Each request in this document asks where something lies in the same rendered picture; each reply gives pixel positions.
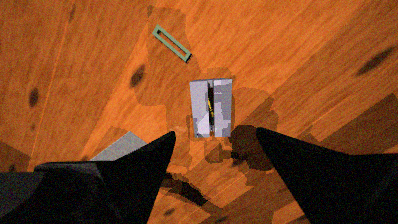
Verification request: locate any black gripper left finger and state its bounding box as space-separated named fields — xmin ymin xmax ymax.
xmin=34 ymin=131 xmax=176 ymax=224

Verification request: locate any dark-green rectangular holder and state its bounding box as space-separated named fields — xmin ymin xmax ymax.
xmin=152 ymin=24 xmax=192 ymax=62

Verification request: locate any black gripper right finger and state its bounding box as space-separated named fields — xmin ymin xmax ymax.
xmin=256 ymin=127 xmax=398 ymax=224

